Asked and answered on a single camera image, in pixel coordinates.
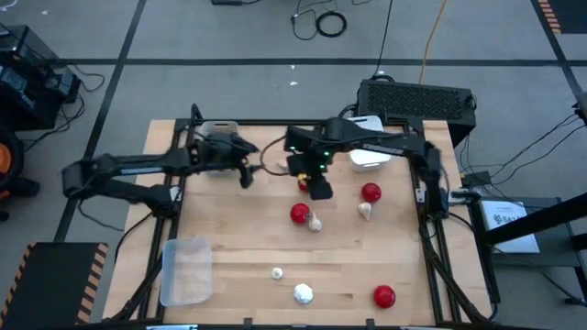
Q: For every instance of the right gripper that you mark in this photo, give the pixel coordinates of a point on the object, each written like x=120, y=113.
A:
x=307, y=164

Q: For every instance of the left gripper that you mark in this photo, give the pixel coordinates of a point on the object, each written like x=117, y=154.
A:
x=213, y=156

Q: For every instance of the large white garlic bulb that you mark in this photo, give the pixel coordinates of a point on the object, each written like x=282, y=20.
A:
x=303, y=293

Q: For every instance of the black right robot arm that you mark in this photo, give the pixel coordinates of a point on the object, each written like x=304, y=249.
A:
x=380, y=142

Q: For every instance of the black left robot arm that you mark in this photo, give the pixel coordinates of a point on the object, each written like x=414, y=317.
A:
x=137, y=165

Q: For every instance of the yellow tape tag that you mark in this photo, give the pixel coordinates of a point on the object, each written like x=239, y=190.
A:
x=301, y=176

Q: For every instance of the light grey plastic basket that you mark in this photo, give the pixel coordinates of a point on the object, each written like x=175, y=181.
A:
x=220, y=126

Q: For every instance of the white plastic basket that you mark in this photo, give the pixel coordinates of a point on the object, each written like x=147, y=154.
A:
x=367, y=160

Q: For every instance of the small white garlic bulb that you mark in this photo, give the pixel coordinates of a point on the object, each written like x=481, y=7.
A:
x=277, y=273

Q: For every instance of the black computer case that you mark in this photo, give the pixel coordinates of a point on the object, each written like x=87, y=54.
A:
x=413, y=101

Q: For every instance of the clear plastic bin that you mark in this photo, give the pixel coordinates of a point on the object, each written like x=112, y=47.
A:
x=185, y=275

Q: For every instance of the black power strip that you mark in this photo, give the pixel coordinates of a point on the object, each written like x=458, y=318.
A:
x=227, y=2

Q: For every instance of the white label box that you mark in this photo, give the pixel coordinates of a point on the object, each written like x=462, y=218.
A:
x=500, y=208

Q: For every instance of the black metal beam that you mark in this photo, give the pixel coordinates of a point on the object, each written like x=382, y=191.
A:
x=541, y=220

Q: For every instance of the black hazard striped mat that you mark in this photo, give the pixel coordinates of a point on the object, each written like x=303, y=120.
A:
x=50, y=284
x=571, y=14

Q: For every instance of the dark side table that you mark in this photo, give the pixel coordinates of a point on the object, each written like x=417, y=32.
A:
x=550, y=206

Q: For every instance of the black equipment stack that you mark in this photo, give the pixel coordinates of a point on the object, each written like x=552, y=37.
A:
x=27, y=82

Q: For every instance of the black orange wheeled device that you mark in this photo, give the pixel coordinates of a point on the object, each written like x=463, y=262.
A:
x=3, y=160

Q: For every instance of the grey stand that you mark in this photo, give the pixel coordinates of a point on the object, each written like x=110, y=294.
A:
x=583, y=105

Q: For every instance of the black metal table frame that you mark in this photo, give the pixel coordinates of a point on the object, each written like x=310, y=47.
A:
x=275, y=122

